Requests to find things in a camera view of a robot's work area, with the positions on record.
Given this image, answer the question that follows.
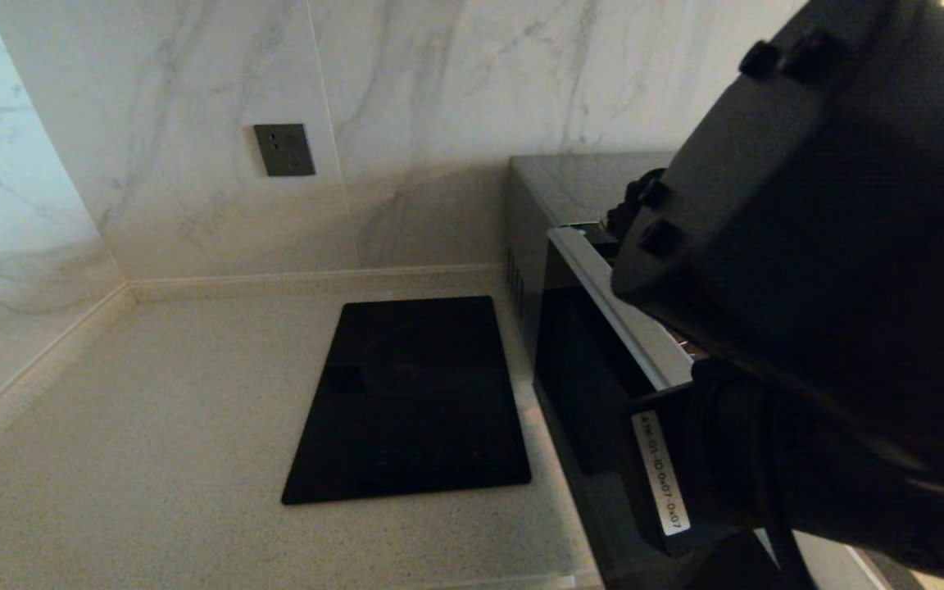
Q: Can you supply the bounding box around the black glass microwave door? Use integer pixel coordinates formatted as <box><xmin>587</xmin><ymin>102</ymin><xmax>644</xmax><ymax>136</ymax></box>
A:
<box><xmin>533</xmin><ymin>227</ymin><xmax>776</xmax><ymax>590</ymax></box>

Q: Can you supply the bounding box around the black induction cooktop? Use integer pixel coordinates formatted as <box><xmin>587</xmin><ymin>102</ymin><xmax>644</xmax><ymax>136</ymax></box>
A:
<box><xmin>280</xmin><ymin>296</ymin><xmax>533</xmax><ymax>506</ymax></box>

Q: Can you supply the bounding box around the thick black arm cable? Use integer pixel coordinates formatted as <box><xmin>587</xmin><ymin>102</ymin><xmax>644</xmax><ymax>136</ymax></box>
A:
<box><xmin>763</xmin><ymin>459</ymin><xmax>819</xmax><ymax>590</ymax></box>

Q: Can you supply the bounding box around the dark grey single wall socket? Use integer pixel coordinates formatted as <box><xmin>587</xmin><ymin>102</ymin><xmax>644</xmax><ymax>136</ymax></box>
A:
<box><xmin>253</xmin><ymin>124</ymin><xmax>316</xmax><ymax>178</ymax></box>

